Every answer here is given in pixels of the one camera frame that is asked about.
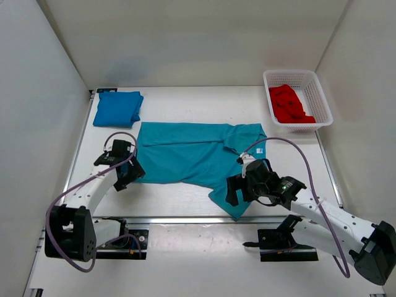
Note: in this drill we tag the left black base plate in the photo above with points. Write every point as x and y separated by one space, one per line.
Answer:
127 248

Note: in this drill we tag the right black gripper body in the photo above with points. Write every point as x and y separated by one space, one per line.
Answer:
262 190

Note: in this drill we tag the dark label sticker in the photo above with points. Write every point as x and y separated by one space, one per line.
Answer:
104 90

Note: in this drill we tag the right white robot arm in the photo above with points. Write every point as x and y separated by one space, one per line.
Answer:
368 247

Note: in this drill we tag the teal t shirt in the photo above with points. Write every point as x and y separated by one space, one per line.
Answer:
200 154

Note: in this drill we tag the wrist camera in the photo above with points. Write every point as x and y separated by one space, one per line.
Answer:
120 151
290 187

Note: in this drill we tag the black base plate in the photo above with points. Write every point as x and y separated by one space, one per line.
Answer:
127 248
274 246

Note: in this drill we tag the white plastic basket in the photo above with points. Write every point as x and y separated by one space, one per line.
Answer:
310 93

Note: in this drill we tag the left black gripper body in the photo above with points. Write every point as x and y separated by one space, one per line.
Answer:
132 172

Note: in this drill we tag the red t shirt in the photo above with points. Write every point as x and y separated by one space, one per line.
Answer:
287 107

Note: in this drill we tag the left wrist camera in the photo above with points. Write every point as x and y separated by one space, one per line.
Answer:
120 151

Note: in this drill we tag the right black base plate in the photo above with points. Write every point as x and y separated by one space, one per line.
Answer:
274 246

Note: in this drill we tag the blue t shirt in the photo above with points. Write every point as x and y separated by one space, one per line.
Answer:
118 109

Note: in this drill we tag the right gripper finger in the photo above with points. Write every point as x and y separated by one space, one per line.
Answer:
234 184
248 194

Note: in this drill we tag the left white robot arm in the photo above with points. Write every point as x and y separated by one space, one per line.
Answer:
71 232

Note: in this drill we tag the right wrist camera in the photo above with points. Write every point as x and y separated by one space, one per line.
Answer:
290 187

